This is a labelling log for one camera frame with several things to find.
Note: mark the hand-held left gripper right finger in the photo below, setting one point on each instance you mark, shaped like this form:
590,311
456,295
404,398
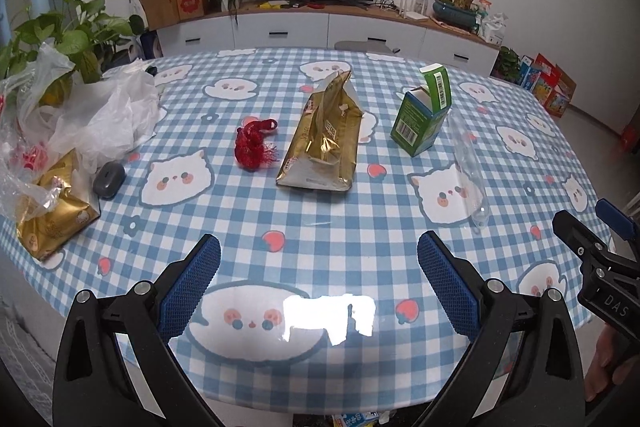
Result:
447,287

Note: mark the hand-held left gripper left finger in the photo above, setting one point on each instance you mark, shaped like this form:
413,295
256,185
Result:
190,287

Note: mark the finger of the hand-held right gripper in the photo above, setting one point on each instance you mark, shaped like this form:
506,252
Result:
575,237
615,222

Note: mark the person's right hand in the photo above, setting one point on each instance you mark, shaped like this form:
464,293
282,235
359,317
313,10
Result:
600,367

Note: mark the clear plastic bottle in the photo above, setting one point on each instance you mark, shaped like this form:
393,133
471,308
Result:
467,172

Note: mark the blue checkered printed tablecloth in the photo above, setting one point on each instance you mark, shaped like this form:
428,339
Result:
350,217

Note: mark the dark grey computer mouse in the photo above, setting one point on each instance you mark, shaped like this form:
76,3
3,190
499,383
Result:
107,179

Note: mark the colourful toy boxes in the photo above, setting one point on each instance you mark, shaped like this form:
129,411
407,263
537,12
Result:
547,84

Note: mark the red tassel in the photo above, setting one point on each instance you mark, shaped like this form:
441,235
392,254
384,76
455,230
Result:
252,147

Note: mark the crumpled gold foil bag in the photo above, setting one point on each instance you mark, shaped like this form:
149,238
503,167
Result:
55,212

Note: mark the blue printed box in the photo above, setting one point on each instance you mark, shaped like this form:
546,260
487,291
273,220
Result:
356,421

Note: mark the green carton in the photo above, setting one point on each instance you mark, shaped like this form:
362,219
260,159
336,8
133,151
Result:
415,122

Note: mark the grey patterned rug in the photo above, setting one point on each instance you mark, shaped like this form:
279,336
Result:
20,357

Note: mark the small floor plant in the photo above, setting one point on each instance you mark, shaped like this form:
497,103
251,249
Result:
506,64

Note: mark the large white plastic bag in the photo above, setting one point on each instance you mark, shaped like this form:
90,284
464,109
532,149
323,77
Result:
115,117

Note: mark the clear plastic bag red print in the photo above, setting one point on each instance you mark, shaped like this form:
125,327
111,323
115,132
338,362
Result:
20,177

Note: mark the small white bag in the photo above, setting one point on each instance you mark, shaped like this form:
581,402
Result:
495,29

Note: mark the dark blue bag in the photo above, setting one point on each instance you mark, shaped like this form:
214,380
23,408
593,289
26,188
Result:
150,46

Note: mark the bonsai in blue pot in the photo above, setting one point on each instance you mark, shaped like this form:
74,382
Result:
452,9

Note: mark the white television cabinet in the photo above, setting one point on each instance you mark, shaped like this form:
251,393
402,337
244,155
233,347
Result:
280,32

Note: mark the white router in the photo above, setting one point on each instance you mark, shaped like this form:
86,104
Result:
414,14

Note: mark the green pothos plant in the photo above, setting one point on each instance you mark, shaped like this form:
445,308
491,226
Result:
65,42

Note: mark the cardboard boxes on cabinet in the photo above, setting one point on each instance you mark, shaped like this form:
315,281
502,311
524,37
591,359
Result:
157,9

